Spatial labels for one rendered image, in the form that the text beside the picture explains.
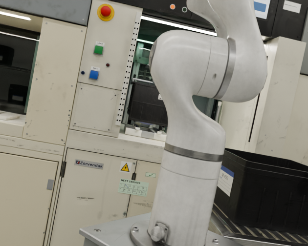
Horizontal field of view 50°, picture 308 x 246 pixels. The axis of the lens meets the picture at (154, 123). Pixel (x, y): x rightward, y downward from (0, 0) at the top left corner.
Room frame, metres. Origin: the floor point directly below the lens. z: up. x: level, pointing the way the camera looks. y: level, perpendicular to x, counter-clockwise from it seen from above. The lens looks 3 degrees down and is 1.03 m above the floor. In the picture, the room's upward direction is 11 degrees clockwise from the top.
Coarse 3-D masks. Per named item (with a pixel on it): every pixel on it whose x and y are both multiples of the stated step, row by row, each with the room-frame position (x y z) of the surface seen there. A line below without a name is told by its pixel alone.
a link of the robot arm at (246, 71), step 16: (208, 0) 0.68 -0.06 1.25; (224, 0) 0.63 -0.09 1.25; (240, 0) 0.62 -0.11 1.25; (224, 16) 0.66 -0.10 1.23; (240, 16) 0.63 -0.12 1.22; (240, 32) 0.64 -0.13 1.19; (256, 32) 0.62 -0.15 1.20; (240, 48) 0.63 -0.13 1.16; (256, 48) 0.62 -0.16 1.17; (240, 64) 0.62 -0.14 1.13; (256, 64) 0.62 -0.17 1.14; (224, 80) 0.62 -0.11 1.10; (240, 80) 0.62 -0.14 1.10; (256, 80) 0.63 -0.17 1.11; (224, 96) 0.65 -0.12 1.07; (240, 96) 0.64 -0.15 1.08; (256, 96) 0.67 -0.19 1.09
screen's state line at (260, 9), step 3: (255, 3) 1.40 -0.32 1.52; (258, 3) 1.40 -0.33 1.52; (261, 3) 1.40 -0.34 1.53; (255, 6) 1.40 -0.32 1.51; (258, 6) 1.40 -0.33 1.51; (261, 6) 1.40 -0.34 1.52; (264, 6) 1.40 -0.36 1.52; (255, 9) 1.40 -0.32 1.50; (258, 9) 1.40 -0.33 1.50; (261, 9) 1.40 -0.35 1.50; (264, 9) 1.40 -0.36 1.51
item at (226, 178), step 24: (240, 168) 0.89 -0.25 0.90; (264, 168) 0.87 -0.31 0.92; (288, 168) 0.87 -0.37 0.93; (216, 192) 1.04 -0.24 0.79; (240, 192) 0.87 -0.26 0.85; (264, 192) 0.87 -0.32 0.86; (288, 192) 0.88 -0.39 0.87; (240, 216) 0.86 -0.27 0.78; (264, 216) 0.87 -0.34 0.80; (288, 216) 0.88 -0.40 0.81
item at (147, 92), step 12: (132, 84) 1.71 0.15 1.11; (144, 84) 1.55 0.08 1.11; (132, 96) 1.54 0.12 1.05; (144, 96) 1.55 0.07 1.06; (156, 96) 1.56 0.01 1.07; (132, 108) 1.54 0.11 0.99; (144, 108) 1.55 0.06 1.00; (156, 108) 1.56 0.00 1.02; (144, 120) 1.55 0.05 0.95; (156, 120) 1.56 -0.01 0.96
